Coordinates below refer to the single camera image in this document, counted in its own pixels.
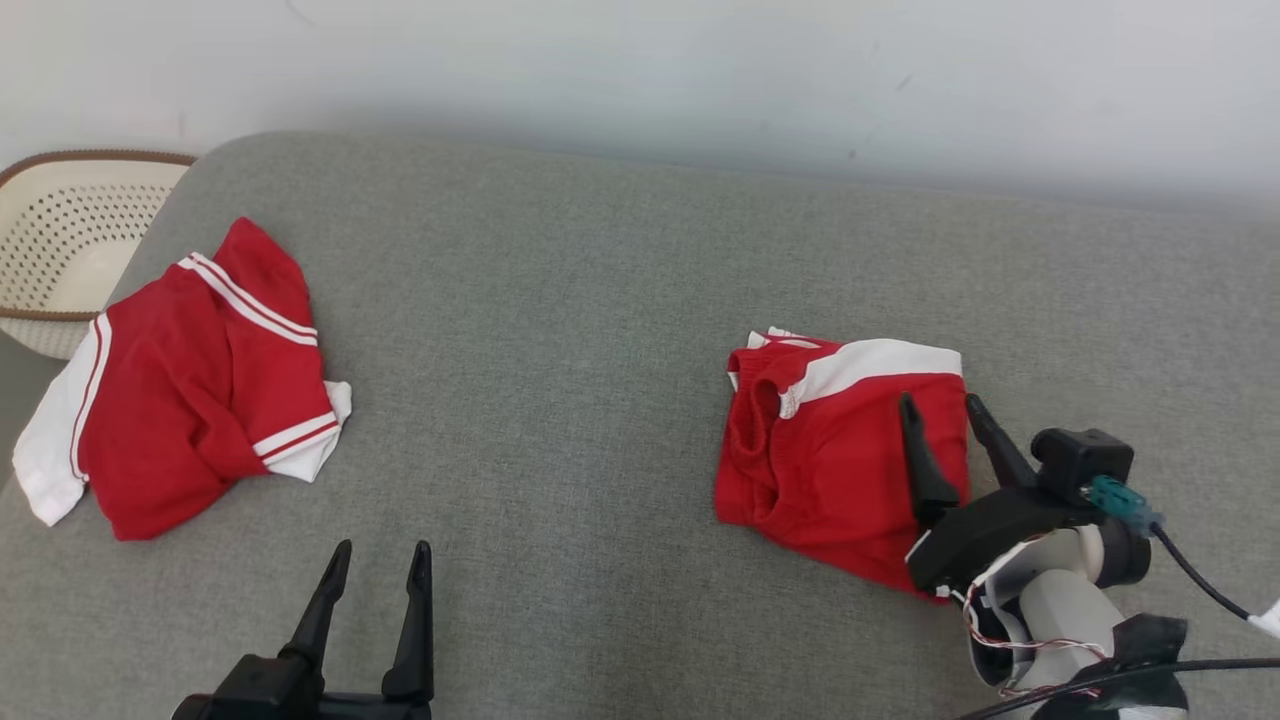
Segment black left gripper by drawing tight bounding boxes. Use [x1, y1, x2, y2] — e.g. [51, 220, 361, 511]
[172, 540, 436, 720]

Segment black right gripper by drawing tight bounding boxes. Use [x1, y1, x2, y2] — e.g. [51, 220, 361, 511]
[897, 392, 1103, 595]

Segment red shorts with white band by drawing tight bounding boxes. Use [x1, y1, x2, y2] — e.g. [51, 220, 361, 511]
[713, 326, 972, 602]

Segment red basketball jersey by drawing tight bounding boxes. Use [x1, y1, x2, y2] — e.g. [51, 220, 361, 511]
[12, 217, 354, 542]

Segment cream perforated laundry basket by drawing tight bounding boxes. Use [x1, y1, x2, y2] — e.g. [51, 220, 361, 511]
[0, 149, 197, 360]

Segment teal cable connector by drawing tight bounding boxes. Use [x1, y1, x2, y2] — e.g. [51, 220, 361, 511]
[1087, 474, 1164, 533]

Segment red white twisted wires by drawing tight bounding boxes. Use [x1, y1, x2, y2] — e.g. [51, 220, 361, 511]
[960, 585, 1106, 701]

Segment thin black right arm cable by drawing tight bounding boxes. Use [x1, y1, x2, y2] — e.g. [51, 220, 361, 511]
[955, 522, 1280, 720]

